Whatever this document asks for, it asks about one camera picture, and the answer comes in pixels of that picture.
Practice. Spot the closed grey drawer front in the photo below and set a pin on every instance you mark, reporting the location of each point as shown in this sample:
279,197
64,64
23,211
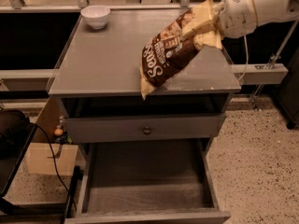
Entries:
163,127

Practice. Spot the black chair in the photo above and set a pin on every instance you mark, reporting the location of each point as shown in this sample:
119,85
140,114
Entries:
16,132

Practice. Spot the cardboard box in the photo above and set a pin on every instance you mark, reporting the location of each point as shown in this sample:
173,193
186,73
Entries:
45,159

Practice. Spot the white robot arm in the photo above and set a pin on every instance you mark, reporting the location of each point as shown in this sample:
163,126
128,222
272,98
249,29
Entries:
267,11

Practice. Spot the grey wooden cabinet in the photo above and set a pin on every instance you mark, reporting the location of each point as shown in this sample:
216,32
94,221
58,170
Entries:
99,75

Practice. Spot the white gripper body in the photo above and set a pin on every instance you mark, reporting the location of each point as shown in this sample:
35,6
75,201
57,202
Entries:
237,14

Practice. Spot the white ceramic bowl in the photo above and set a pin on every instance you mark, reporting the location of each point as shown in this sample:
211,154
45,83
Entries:
95,16

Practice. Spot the round metal drawer knob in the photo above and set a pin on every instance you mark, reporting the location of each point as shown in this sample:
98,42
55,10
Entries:
147,131

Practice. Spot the open grey drawer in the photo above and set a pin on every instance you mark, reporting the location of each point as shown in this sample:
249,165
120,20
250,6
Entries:
147,182

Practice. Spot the brown Sea Salt chip bag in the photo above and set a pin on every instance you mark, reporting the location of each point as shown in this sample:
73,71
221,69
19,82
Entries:
167,54

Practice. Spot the small orange figurine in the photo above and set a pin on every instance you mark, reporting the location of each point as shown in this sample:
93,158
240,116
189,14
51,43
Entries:
58,131

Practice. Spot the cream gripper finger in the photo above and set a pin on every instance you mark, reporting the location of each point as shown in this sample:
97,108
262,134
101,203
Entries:
196,23

